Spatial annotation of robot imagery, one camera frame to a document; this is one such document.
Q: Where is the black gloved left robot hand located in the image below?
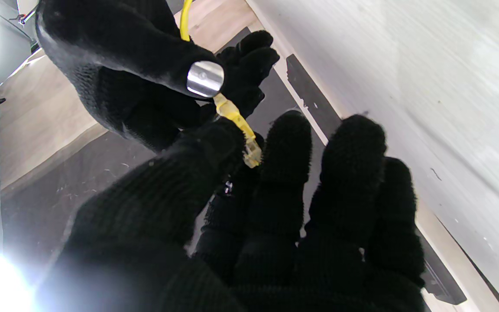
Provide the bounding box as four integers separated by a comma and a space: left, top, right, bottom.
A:
37, 110, 426, 312

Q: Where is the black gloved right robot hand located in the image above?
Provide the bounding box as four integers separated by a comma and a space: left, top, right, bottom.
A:
35, 0, 280, 153

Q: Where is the yellow Ethernet cable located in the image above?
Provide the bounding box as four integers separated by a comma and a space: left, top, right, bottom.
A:
179, 0, 262, 169

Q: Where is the light wooden board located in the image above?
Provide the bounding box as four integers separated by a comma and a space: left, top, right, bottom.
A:
0, 0, 264, 192

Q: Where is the black tape strip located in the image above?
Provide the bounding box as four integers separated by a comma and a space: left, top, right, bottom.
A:
286, 54, 467, 306

